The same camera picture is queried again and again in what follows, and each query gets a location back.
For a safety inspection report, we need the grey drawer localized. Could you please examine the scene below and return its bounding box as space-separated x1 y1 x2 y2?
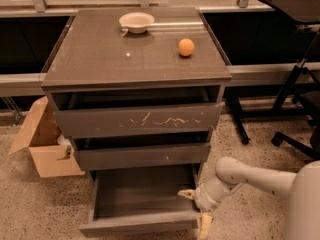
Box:
52 85 221 139
75 131 211 171
80 164 200 238

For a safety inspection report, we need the grey middle drawer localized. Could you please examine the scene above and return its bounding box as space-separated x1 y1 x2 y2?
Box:
75 131 211 171

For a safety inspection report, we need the white bowl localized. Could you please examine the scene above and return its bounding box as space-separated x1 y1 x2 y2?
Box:
119 12 154 34

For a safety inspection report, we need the metal window railing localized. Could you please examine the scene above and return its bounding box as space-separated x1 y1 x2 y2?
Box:
0 0 295 97

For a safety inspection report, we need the open cardboard box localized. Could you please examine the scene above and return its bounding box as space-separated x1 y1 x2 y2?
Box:
9 97 85 178

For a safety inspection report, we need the black office chair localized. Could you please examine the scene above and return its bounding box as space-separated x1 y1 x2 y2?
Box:
270 90 320 162

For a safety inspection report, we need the orange fruit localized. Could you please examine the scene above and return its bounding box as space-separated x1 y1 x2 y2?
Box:
178 38 195 57

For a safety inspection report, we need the grey bottom drawer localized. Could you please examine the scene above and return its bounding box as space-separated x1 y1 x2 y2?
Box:
80 164 200 238

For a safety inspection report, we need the grey drawer cabinet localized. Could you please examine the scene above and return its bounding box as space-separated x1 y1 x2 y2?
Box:
40 6 233 185

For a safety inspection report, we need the grey top drawer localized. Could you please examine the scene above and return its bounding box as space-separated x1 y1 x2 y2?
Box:
52 85 221 139

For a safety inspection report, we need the black standing desk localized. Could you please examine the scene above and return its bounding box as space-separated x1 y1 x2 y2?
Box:
226 0 320 144

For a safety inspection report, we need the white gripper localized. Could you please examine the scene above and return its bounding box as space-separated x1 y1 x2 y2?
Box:
178 176 242 240

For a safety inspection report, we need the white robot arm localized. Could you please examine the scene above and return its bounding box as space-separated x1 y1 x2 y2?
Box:
178 157 320 240

